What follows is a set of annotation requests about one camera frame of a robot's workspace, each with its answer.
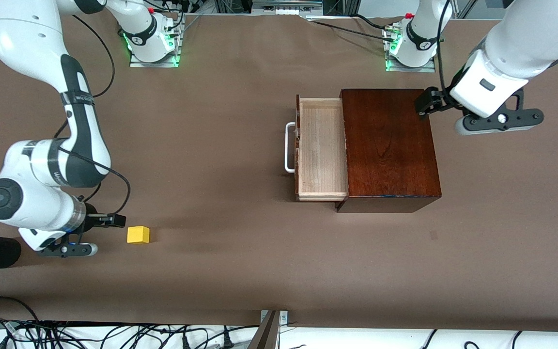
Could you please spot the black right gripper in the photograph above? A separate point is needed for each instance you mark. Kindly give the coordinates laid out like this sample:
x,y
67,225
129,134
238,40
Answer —
x,y
93,219

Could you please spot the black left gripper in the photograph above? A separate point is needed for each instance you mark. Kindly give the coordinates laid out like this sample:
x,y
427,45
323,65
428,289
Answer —
x,y
441,98

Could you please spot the yellow cube block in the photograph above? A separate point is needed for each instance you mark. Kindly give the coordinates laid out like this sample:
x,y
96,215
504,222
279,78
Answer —
x,y
138,235

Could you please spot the wooden drawer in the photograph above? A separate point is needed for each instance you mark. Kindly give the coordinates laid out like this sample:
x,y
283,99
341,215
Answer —
x,y
322,145

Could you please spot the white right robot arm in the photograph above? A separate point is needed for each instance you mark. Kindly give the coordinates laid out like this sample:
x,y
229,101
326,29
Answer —
x,y
27,39

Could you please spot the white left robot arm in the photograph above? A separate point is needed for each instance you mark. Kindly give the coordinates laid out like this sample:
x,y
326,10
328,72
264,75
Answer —
x,y
526,43

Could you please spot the dark brown wooden cabinet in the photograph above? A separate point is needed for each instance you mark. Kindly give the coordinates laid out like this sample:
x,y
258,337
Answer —
x,y
390,145

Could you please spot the paper table cover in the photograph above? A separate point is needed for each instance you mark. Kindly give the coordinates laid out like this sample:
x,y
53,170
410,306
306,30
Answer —
x,y
211,145

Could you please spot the silver mounting plate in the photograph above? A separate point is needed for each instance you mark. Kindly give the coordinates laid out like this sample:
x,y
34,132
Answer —
x,y
284,317

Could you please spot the silver frame rail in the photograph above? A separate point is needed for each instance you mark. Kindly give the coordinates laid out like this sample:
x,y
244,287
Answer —
x,y
286,6

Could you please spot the dark grey metal post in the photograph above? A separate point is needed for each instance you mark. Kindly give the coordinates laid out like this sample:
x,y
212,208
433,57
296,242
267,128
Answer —
x,y
267,337

